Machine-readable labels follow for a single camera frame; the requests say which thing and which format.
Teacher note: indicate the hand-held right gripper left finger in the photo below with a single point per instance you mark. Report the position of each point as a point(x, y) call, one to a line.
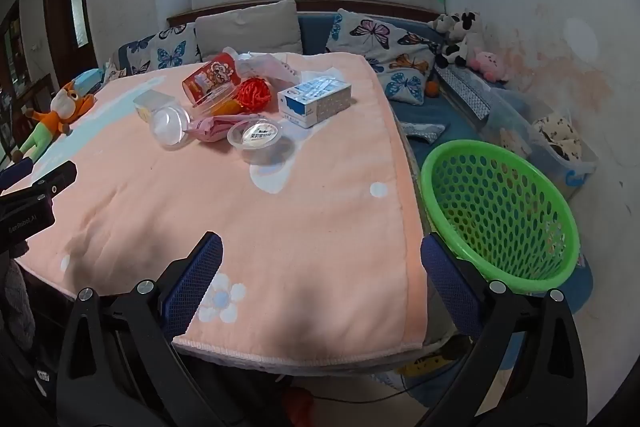
point(195, 282)

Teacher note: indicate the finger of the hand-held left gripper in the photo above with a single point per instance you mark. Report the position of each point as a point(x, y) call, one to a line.
point(57, 177)
point(15, 173)

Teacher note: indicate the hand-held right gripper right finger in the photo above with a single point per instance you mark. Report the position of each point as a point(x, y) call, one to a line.
point(450, 282)

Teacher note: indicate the green perforated plastic basket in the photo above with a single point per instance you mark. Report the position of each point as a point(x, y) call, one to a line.
point(500, 276)

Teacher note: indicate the clear square plastic jar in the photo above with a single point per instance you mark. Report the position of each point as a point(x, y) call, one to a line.
point(150, 102)

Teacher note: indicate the pink plastic wrapper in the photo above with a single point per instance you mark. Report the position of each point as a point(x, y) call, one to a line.
point(215, 129)

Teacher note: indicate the clear yogurt cup printed lid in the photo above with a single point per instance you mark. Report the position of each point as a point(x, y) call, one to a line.
point(260, 134)

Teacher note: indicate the clear shallow plastic container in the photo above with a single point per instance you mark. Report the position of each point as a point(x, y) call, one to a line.
point(215, 99)

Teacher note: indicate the red printed plastic cup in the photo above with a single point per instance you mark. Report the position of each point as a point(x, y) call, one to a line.
point(210, 74)

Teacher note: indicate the red mesh ball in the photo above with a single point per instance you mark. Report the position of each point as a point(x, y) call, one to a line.
point(254, 94)

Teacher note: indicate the blue white carton box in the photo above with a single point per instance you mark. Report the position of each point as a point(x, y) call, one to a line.
point(310, 99)

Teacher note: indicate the white plastic bag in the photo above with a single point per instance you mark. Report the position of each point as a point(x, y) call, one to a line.
point(265, 64)

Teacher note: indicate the orange fox plush toy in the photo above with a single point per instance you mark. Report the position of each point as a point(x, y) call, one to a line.
point(67, 104)

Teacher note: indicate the pink flower print blanket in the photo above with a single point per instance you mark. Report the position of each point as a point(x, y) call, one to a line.
point(250, 232)

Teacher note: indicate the light blue tissue box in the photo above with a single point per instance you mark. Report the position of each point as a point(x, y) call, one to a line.
point(90, 79)

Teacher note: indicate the dark wooden shelf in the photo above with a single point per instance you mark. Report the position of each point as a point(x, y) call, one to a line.
point(12, 67)

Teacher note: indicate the cat print bag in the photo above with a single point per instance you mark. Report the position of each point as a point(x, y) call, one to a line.
point(111, 71)

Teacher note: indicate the butterfly print pillow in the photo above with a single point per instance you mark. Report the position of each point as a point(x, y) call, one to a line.
point(137, 54)
point(385, 47)
point(175, 47)

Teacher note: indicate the clear plastic storage bin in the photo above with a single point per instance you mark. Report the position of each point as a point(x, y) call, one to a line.
point(550, 172)

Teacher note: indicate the brown wooden door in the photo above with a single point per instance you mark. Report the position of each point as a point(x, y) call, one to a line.
point(60, 22)

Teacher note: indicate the cow print cloth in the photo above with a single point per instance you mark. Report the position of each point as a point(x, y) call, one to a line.
point(555, 129)

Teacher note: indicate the grey dotted seat pad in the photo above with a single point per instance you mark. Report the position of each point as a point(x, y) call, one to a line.
point(465, 94)

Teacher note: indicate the small orange ball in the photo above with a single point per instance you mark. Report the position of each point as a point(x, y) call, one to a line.
point(431, 88)

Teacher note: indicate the pink plush toy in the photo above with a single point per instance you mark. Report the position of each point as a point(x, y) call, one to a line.
point(487, 64)

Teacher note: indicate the beige cushion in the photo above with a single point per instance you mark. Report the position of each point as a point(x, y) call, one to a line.
point(245, 29)

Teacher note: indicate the black white cow plush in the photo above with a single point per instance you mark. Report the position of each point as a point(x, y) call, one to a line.
point(462, 34)

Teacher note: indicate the grey plush toy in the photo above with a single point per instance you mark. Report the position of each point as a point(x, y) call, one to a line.
point(440, 24)

